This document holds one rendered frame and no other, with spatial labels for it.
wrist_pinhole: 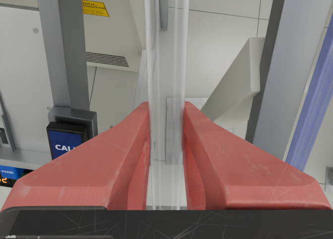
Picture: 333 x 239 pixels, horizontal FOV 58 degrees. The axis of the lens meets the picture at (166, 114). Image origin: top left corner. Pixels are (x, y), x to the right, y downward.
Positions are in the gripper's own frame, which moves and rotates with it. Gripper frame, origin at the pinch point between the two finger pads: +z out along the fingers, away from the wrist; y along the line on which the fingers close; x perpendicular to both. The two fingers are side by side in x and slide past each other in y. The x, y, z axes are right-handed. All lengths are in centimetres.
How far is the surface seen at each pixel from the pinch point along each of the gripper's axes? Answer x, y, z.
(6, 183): 27.9, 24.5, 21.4
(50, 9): 0.6, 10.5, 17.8
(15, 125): 15.4, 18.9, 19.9
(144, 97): 36, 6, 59
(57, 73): 7.1, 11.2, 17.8
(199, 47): 40, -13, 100
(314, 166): 72, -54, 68
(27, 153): 19.7, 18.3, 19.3
